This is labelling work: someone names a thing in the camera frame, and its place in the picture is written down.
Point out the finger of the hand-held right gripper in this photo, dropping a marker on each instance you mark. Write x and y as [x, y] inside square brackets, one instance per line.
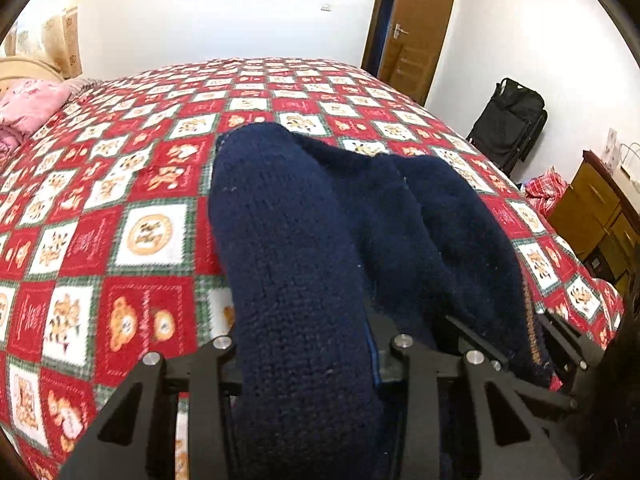
[475, 340]
[575, 355]

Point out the red bear print bedspread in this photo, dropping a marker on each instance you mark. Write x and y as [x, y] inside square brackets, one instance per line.
[100, 210]

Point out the pink folded blanket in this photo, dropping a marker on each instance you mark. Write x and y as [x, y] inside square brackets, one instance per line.
[25, 105]

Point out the dark fuzzy cloth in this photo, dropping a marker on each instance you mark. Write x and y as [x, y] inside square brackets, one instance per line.
[615, 410]

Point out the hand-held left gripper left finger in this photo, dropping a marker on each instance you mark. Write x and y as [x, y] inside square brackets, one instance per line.
[210, 372]

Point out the navy striped knit sweater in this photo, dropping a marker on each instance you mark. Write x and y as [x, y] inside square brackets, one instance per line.
[300, 270]

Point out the brown wooden cabinet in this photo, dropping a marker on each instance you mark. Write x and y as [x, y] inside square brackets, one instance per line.
[595, 220]

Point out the cream wooden headboard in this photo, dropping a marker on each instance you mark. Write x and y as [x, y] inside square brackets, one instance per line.
[25, 67]

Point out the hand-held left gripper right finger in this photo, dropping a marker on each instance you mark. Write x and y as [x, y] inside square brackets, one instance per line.
[395, 367]

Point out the red plaid cloth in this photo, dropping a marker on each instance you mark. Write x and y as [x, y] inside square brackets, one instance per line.
[545, 190]

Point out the black bag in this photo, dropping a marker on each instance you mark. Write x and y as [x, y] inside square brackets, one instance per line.
[510, 120]

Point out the brown wooden door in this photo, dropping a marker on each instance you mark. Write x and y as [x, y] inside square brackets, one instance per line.
[425, 15]

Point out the beige patterned curtain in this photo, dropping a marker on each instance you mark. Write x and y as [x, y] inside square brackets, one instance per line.
[65, 45]

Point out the striped pillow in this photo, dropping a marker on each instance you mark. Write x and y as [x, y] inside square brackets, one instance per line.
[80, 86]

